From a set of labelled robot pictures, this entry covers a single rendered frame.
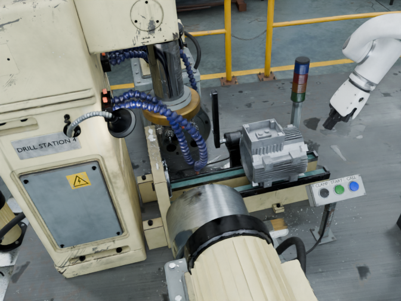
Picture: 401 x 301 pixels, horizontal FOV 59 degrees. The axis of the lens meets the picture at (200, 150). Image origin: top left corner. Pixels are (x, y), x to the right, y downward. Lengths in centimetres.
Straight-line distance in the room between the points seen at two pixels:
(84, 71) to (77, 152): 23
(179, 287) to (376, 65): 84
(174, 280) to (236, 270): 25
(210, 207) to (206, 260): 31
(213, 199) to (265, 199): 44
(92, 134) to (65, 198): 23
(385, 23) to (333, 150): 77
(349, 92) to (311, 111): 76
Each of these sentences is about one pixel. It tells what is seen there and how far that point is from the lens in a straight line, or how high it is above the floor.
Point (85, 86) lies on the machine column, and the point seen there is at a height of 152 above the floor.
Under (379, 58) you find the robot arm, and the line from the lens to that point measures 120.
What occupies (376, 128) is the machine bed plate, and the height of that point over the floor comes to 80.
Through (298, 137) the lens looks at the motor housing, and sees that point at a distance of 131.
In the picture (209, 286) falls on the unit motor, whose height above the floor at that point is 134.
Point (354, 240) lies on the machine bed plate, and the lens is 143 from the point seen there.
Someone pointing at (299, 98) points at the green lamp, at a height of 105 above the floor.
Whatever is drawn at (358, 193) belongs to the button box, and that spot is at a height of 105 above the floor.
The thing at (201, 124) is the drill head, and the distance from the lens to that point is 144.
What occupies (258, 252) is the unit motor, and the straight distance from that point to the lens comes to 69.
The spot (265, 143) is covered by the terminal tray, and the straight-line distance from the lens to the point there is 124.
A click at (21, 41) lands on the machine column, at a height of 164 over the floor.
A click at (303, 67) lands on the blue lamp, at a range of 154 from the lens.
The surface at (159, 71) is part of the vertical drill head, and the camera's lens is 100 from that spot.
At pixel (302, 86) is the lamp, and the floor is 111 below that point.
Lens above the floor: 192
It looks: 41 degrees down
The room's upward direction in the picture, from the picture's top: 5 degrees counter-clockwise
